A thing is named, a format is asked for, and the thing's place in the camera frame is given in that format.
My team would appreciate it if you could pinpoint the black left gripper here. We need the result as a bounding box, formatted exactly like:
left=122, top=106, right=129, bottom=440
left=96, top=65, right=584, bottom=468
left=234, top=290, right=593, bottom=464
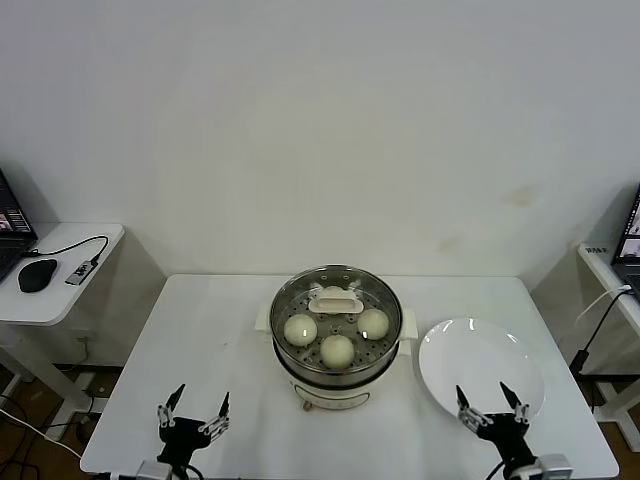
left=156, top=383, right=232, bottom=465

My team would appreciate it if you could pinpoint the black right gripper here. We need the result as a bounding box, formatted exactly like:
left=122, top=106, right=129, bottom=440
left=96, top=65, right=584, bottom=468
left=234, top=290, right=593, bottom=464
left=454, top=381, right=539, bottom=469

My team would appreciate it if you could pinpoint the round glass pot lid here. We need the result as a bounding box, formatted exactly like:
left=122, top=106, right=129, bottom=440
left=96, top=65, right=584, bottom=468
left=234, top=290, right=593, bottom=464
left=269, top=264, right=404, bottom=354

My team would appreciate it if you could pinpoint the stainless steel steamer basket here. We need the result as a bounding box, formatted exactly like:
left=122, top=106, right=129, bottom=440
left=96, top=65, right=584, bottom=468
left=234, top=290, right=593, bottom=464
left=253, top=264, right=417, bottom=382

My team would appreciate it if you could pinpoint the round white plate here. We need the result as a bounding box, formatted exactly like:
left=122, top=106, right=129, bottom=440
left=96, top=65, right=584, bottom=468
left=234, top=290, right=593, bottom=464
left=417, top=316, right=546, bottom=421

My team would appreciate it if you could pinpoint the cream electric cooking pot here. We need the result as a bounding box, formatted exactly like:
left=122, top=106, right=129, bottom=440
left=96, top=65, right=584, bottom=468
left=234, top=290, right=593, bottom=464
left=269, top=344, right=401, bottom=414

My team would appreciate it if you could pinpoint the white side table with mouse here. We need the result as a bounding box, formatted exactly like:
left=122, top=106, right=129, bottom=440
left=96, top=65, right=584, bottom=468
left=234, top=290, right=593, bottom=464
left=0, top=222, right=167, bottom=401

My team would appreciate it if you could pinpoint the grey usb hub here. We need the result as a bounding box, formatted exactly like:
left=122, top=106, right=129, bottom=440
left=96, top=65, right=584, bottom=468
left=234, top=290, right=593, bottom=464
left=65, top=258, right=100, bottom=287

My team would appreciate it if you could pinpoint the black computer mouse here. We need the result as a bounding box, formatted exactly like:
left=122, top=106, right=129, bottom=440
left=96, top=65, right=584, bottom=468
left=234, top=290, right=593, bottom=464
left=17, top=258, right=59, bottom=294

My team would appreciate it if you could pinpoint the black laptop with pink windows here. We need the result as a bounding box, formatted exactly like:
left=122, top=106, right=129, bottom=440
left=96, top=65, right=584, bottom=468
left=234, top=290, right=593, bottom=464
left=610, top=182, right=640, bottom=296

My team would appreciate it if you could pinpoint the black laptop beside mouse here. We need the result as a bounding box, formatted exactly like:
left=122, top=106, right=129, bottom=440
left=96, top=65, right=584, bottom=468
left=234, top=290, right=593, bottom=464
left=0, top=167, right=40, bottom=281

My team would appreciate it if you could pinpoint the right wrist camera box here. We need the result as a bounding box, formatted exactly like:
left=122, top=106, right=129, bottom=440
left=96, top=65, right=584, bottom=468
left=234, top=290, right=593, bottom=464
left=532, top=453, right=575, bottom=480

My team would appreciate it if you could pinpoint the black cable with power adapter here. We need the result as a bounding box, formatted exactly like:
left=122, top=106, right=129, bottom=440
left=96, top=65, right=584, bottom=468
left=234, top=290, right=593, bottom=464
left=569, top=288, right=630, bottom=374

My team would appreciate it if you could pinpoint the white floor cable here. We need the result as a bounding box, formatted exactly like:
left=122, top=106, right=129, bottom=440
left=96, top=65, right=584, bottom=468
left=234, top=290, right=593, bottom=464
left=0, top=409, right=81, bottom=459

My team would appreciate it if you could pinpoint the white laptop cable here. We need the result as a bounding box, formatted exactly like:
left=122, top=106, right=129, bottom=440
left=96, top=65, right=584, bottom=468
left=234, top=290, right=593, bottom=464
left=577, top=283, right=632, bottom=324

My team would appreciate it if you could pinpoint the black floor cable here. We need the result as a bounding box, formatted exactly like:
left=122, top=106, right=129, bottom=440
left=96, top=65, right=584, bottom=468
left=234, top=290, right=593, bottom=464
left=0, top=394, right=96, bottom=480

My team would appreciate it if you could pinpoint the black usb hub cable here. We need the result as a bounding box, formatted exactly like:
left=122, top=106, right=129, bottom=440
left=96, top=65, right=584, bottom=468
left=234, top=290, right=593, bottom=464
left=20, top=235, right=110, bottom=264

